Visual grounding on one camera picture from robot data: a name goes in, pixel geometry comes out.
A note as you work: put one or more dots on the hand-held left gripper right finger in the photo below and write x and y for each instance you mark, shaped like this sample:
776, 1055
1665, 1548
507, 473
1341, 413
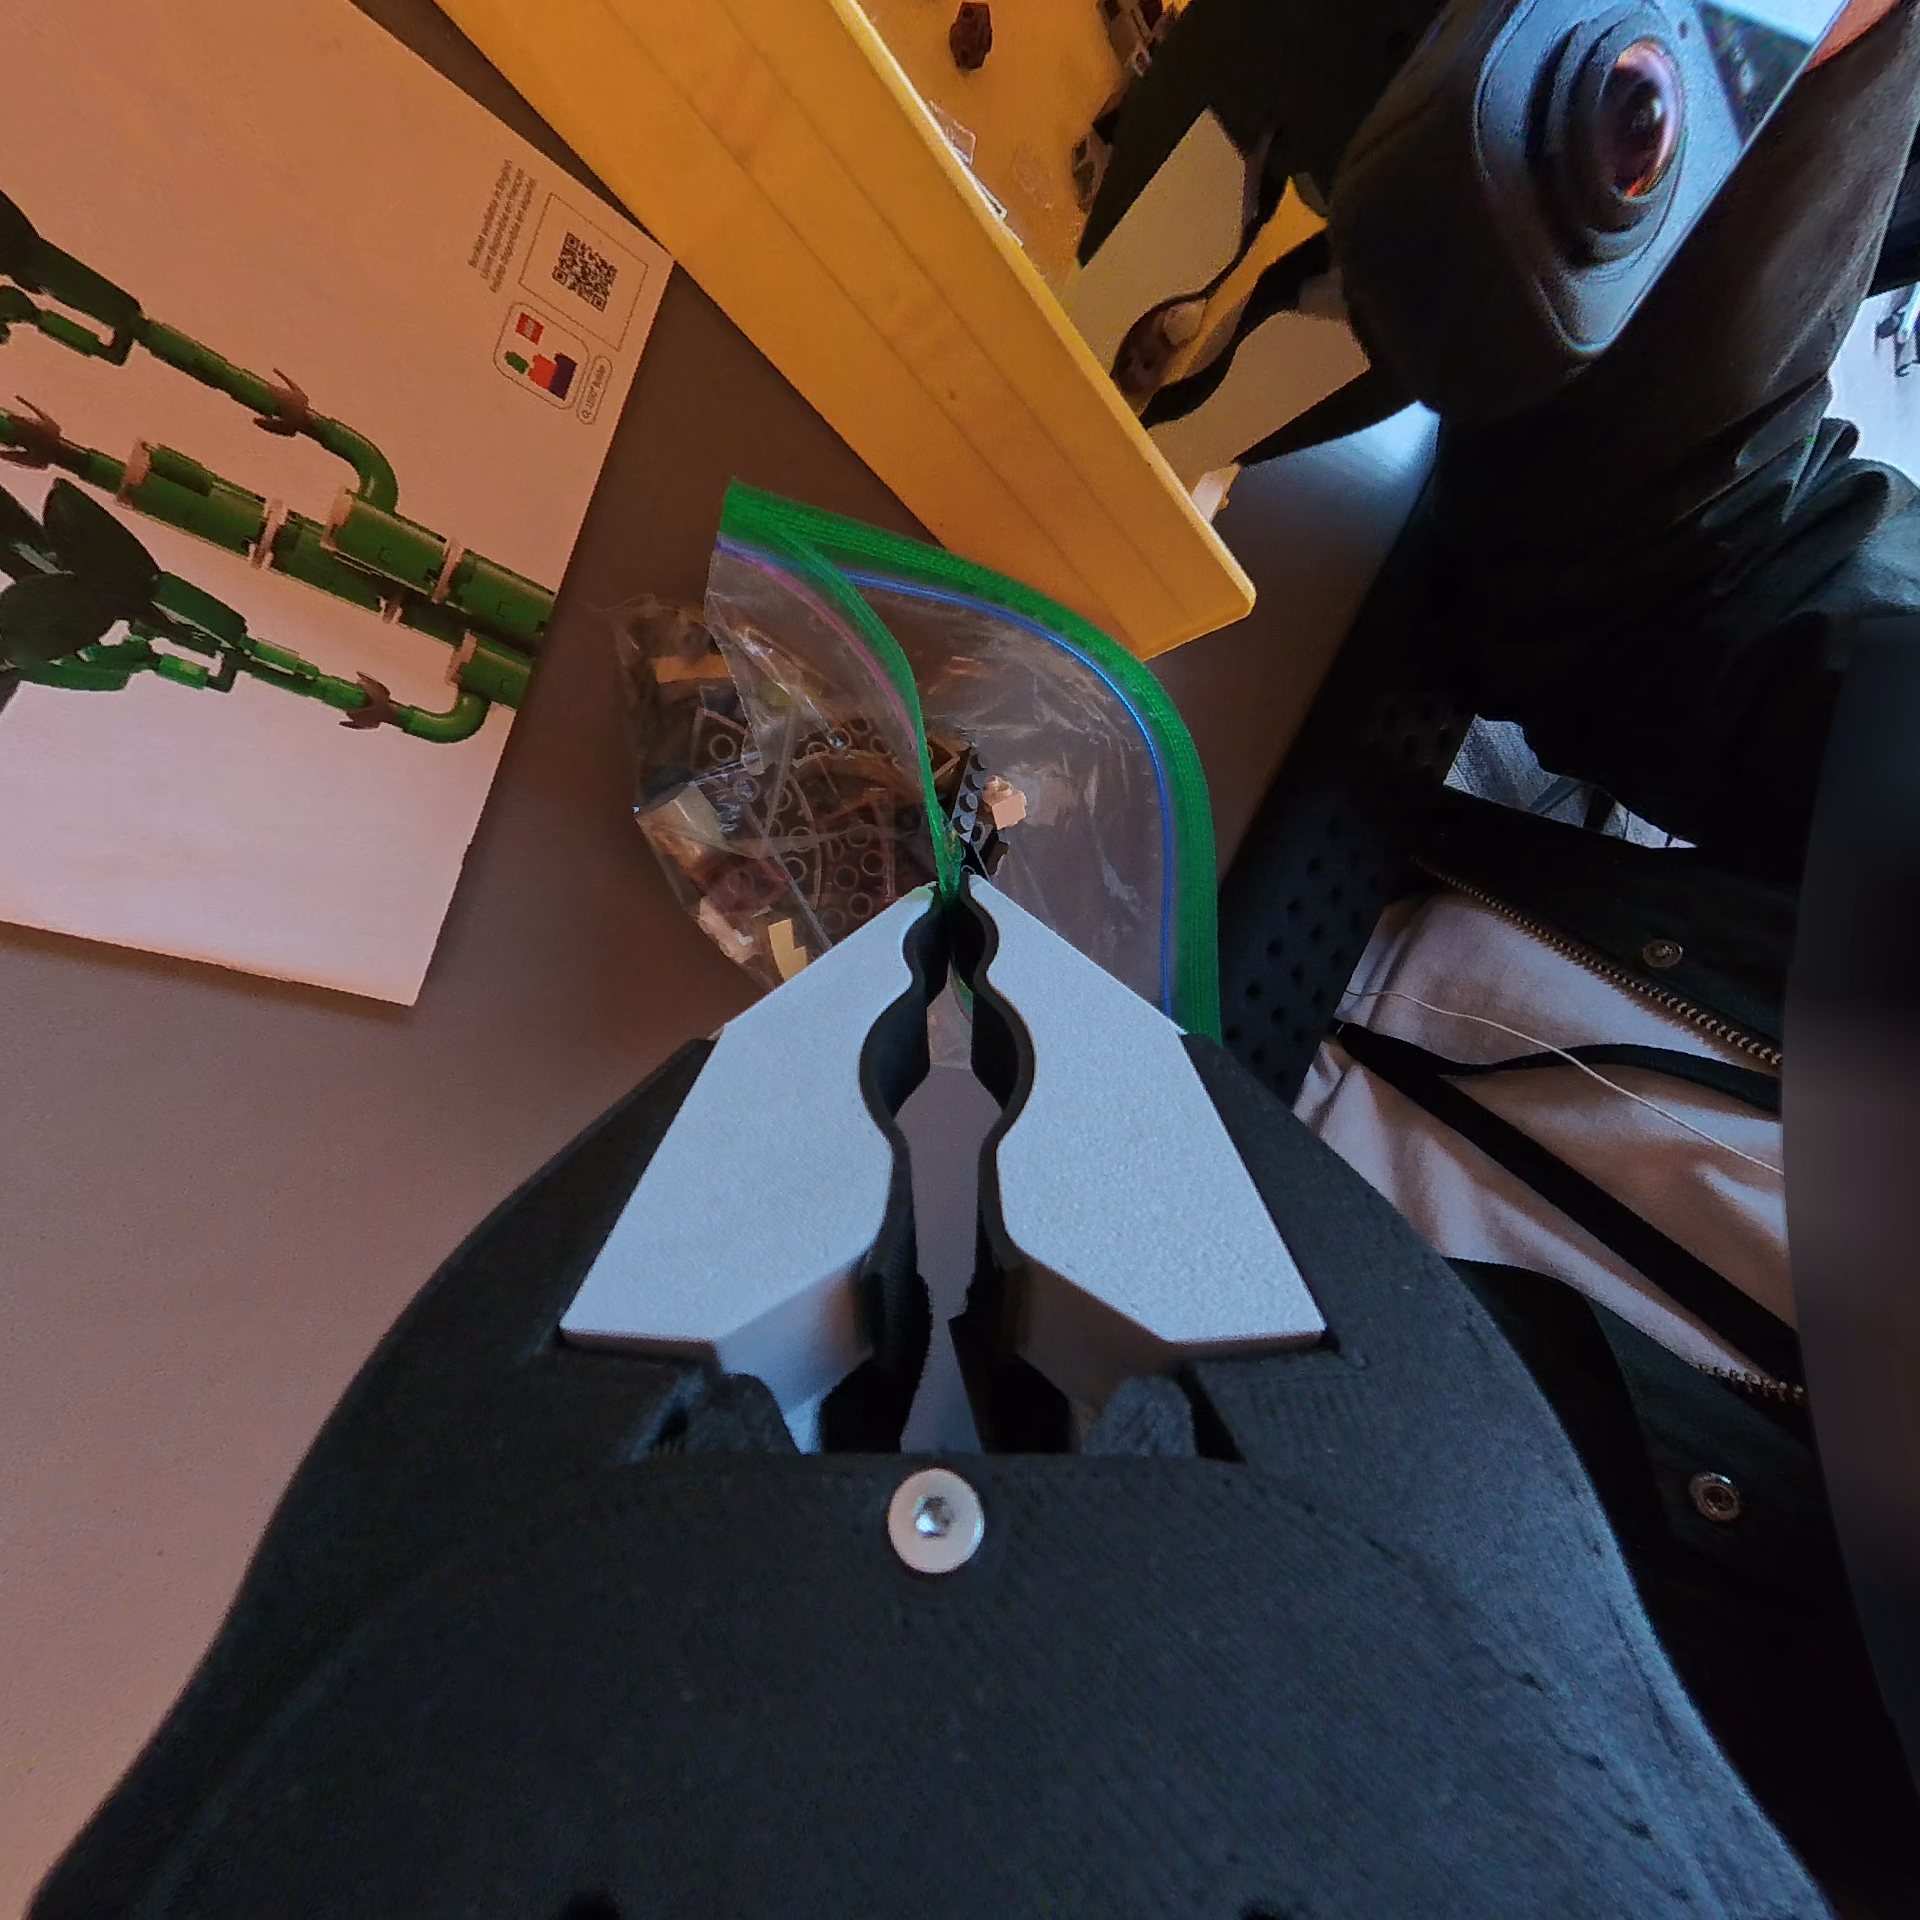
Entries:
1155, 1202

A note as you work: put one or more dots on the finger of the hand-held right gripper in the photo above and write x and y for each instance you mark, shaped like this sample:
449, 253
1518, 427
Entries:
1171, 225
1289, 369

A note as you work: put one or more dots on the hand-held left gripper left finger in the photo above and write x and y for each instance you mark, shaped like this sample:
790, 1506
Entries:
750, 1202

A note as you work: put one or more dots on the pile of toy building bricks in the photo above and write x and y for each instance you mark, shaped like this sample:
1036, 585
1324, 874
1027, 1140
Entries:
1119, 166

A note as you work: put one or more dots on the yellow plastic storage bin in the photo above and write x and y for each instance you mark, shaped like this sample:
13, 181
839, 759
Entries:
780, 196

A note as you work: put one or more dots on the small cluster of toy bricks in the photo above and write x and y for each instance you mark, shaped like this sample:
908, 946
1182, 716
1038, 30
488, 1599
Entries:
780, 796

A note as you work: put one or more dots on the clear zip bag green seal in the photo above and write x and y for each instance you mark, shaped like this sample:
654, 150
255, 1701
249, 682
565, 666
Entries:
1049, 706

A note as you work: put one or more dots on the grey desk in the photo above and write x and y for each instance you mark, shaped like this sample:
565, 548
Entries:
225, 1277

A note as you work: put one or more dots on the white shirt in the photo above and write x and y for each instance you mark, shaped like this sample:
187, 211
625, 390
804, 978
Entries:
1441, 1156

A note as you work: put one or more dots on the black perforated chair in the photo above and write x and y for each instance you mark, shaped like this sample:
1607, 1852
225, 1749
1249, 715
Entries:
1289, 932

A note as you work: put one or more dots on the dark green jacket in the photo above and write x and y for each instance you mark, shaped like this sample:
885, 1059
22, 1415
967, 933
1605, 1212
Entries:
1651, 601

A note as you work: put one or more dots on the plant building instruction booklet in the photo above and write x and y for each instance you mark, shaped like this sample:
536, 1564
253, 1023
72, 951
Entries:
225, 839

